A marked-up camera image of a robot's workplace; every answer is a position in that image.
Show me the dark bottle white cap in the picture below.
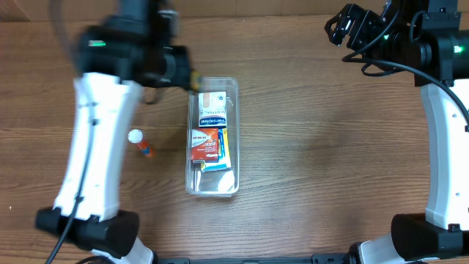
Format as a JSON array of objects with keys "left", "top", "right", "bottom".
[{"left": 190, "top": 70, "right": 202, "bottom": 92}]

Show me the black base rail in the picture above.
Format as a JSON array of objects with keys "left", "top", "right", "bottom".
[{"left": 153, "top": 252, "right": 414, "bottom": 264}]

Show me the clear plastic container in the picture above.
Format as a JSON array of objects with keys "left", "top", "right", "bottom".
[{"left": 185, "top": 77, "right": 240, "bottom": 197}]

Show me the blue yellow VapoDrops box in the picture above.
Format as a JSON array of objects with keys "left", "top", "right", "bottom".
[{"left": 201, "top": 128, "right": 232, "bottom": 172}]

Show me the orange tube white cap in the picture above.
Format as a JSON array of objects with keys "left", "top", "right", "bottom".
[{"left": 128, "top": 129, "right": 153, "bottom": 158}]

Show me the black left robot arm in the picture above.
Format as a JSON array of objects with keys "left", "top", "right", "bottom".
[{"left": 35, "top": 0, "right": 200, "bottom": 263}]

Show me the white blue Hansaplast box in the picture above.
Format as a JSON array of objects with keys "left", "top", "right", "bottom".
[{"left": 199, "top": 92, "right": 227, "bottom": 128}]

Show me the red orange small box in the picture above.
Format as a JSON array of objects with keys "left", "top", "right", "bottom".
[{"left": 191, "top": 128, "right": 219, "bottom": 163}]

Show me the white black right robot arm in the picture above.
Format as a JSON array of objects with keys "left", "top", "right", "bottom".
[{"left": 322, "top": 0, "right": 468, "bottom": 264}]

